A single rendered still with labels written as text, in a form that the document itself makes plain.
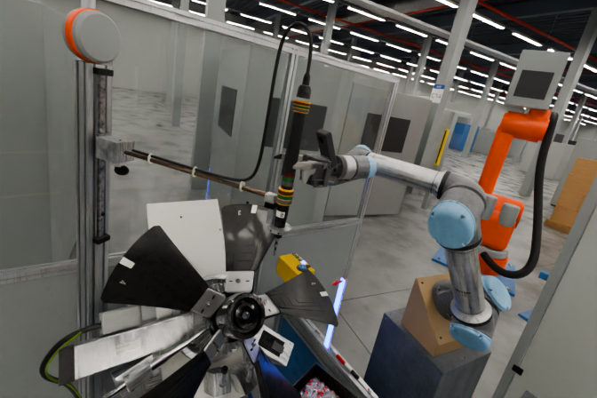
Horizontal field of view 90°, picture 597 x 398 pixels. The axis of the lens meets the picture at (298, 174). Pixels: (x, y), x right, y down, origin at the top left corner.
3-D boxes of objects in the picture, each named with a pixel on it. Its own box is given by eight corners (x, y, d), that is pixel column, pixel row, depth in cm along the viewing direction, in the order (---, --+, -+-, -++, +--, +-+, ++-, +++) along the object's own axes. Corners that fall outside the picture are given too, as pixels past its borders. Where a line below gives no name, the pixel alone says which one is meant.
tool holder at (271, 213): (256, 227, 84) (261, 195, 82) (266, 219, 91) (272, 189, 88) (285, 238, 82) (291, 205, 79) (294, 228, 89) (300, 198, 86)
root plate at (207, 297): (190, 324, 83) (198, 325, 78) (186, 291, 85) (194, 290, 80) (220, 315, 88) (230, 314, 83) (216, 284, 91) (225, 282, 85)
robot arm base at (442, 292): (449, 276, 126) (470, 272, 118) (467, 314, 120) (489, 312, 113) (426, 285, 119) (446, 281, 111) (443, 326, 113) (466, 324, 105)
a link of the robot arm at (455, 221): (501, 325, 101) (484, 185, 82) (490, 363, 92) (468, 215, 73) (462, 313, 109) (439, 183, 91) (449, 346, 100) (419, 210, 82)
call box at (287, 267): (274, 274, 146) (278, 255, 143) (291, 270, 152) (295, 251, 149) (293, 295, 134) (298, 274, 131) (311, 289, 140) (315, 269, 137)
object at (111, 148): (92, 158, 100) (92, 133, 98) (111, 155, 106) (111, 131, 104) (115, 166, 97) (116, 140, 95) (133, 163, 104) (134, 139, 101)
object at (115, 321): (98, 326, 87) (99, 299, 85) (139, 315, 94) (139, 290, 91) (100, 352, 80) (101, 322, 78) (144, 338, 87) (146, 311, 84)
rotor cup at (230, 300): (210, 350, 85) (226, 354, 75) (202, 297, 89) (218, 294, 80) (254, 333, 94) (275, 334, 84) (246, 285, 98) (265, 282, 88)
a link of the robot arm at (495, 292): (483, 298, 115) (519, 292, 104) (474, 325, 107) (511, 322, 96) (461, 273, 116) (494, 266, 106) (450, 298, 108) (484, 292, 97)
